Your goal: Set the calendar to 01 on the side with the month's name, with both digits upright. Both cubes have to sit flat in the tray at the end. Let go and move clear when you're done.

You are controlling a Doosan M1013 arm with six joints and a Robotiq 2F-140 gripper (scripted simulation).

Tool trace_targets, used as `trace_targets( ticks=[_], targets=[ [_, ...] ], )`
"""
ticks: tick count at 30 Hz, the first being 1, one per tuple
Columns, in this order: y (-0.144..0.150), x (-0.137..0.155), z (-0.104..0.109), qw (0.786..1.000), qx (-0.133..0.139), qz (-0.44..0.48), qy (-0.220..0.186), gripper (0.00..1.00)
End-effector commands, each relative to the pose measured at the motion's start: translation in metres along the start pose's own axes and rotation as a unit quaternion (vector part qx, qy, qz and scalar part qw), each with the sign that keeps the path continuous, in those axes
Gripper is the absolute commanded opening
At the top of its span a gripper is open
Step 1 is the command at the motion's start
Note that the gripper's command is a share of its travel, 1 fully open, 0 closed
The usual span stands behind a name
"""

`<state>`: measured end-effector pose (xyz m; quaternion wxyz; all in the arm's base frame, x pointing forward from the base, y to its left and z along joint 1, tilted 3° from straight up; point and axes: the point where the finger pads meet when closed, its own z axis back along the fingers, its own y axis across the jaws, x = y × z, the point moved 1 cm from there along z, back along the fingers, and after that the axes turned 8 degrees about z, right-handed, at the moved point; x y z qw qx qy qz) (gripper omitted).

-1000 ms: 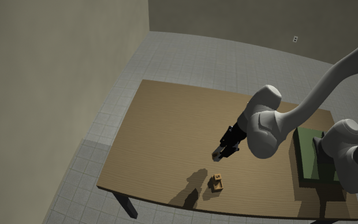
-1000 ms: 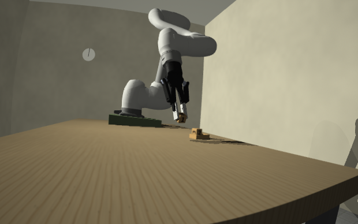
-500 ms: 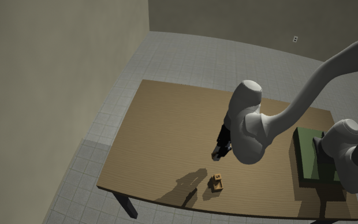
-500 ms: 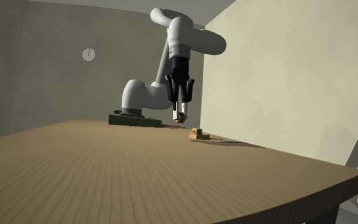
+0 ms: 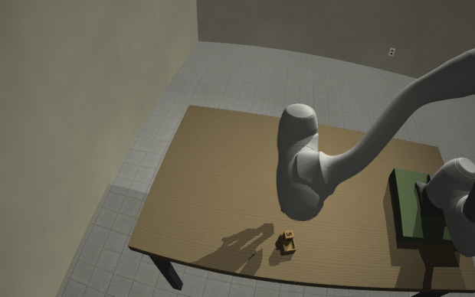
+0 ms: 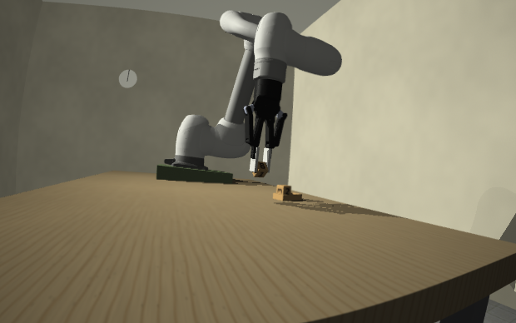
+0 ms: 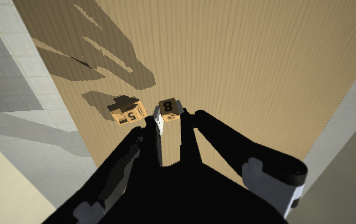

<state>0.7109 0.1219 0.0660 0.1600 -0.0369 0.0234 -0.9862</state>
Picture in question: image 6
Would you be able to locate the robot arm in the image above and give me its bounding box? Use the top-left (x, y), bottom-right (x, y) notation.
top-left (164, 11), bottom-right (342, 170)

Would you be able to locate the tan wooden cube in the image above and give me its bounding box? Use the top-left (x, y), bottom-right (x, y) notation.
top-left (276, 185), bottom-right (291, 195)
top-left (252, 161), bottom-right (269, 177)

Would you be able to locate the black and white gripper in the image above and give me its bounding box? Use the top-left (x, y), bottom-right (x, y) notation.
top-left (243, 79), bottom-right (287, 173)

